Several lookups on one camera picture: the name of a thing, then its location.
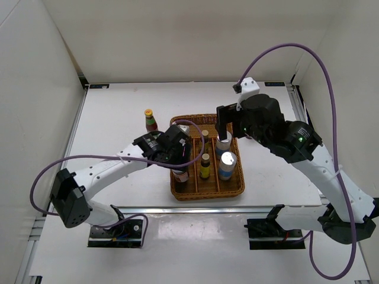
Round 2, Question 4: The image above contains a silver-top shaker bottle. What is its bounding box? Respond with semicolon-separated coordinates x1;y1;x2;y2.
218;151;237;180
215;132;233;160

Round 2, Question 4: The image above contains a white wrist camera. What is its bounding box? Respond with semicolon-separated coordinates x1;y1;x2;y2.
178;125;190;135
233;77;260;111

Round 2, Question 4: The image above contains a woven wicker basket tray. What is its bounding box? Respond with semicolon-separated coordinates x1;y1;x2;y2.
170;114;245;201

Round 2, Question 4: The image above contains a purple cable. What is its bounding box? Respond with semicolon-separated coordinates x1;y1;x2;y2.
29;120;210;248
233;43;358;279

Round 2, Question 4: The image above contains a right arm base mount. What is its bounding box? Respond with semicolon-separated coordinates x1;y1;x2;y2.
244;219;306;250

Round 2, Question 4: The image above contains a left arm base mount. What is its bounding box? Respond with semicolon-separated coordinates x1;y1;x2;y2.
87;214;149;249

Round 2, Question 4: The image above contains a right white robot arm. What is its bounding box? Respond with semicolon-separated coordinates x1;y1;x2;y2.
216;94;378;244

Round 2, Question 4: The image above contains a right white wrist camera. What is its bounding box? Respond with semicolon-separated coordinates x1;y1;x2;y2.
233;77;260;111

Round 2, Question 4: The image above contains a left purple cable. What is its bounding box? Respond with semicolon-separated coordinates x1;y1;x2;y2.
29;120;210;248

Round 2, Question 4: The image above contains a white-lid jar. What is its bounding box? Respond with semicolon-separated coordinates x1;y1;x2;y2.
171;169;189;183

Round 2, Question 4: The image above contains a green sauce bottle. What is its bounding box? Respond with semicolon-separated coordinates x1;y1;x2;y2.
144;109;158;133

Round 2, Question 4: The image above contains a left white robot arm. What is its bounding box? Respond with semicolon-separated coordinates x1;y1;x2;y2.
50;125;191;237

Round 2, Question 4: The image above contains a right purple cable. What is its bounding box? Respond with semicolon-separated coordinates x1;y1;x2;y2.
233;43;358;279

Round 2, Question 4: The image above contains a small yellow bottle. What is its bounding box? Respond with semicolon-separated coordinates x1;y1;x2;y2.
200;130;209;153
200;153;210;179

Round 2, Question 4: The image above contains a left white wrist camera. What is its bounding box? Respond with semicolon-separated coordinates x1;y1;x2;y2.
178;125;190;135

